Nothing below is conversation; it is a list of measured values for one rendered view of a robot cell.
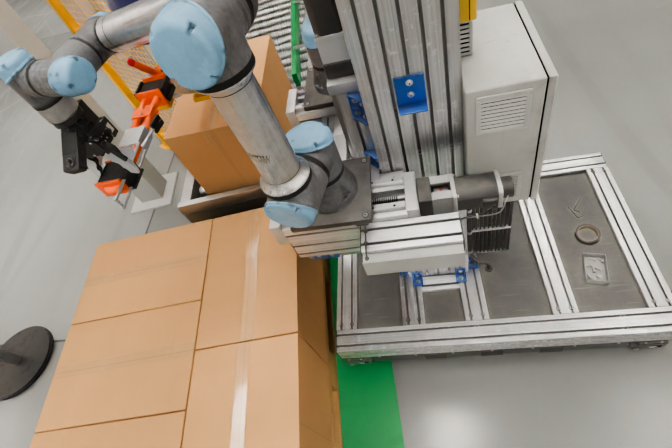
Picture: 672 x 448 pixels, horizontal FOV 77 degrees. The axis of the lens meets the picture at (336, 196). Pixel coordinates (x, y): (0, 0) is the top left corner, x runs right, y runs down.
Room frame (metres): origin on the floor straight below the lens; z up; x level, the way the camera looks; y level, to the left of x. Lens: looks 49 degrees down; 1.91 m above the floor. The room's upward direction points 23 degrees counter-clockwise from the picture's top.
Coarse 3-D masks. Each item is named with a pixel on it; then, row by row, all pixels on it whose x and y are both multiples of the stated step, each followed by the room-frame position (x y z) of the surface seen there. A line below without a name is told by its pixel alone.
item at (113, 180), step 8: (104, 168) 0.94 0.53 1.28; (112, 168) 0.93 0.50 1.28; (120, 168) 0.92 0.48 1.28; (104, 176) 0.91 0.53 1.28; (112, 176) 0.90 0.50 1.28; (120, 176) 0.89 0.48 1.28; (96, 184) 0.89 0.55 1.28; (104, 184) 0.89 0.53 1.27; (112, 184) 0.88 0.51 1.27; (104, 192) 0.89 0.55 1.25
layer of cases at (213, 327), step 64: (128, 256) 1.33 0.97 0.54; (192, 256) 1.18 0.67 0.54; (256, 256) 1.04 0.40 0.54; (128, 320) 1.00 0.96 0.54; (192, 320) 0.88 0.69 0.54; (256, 320) 0.77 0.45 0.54; (320, 320) 0.82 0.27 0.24; (64, 384) 0.84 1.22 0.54; (128, 384) 0.74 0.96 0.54; (192, 384) 0.64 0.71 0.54; (256, 384) 0.55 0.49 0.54; (320, 384) 0.56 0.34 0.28
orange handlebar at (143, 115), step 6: (156, 96) 1.20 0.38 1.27; (144, 102) 1.20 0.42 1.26; (156, 102) 1.18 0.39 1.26; (138, 108) 1.17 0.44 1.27; (144, 108) 1.16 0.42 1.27; (150, 108) 1.15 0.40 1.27; (156, 108) 1.16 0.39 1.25; (138, 114) 1.14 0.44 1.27; (144, 114) 1.13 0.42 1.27; (150, 114) 1.13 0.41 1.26; (138, 120) 1.13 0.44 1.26; (144, 120) 1.11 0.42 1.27; (150, 120) 1.11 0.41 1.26; (132, 126) 1.10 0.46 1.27; (138, 126) 1.11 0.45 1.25; (138, 150) 0.99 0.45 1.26; (138, 156) 0.98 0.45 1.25; (114, 186) 0.88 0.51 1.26; (108, 192) 0.87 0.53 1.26; (114, 192) 0.86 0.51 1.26
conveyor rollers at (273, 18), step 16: (272, 0) 3.21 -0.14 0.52; (288, 0) 3.09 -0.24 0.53; (256, 16) 3.06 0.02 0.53; (272, 16) 2.95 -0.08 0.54; (288, 16) 2.84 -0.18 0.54; (304, 16) 2.74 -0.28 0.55; (256, 32) 2.81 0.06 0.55; (272, 32) 2.71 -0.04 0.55; (288, 32) 2.66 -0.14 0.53; (288, 48) 2.48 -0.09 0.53; (304, 48) 2.38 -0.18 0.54; (288, 64) 2.31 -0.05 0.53; (304, 64) 2.21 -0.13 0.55; (304, 80) 2.12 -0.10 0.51
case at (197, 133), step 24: (264, 48) 1.81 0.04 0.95; (264, 72) 1.63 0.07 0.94; (192, 96) 1.67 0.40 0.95; (192, 120) 1.50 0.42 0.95; (216, 120) 1.44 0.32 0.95; (288, 120) 1.65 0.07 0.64; (168, 144) 1.46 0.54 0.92; (192, 144) 1.43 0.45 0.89; (216, 144) 1.40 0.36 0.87; (240, 144) 1.37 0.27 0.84; (192, 168) 1.45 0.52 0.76; (216, 168) 1.42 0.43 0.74; (240, 168) 1.39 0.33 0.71; (216, 192) 1.45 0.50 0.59
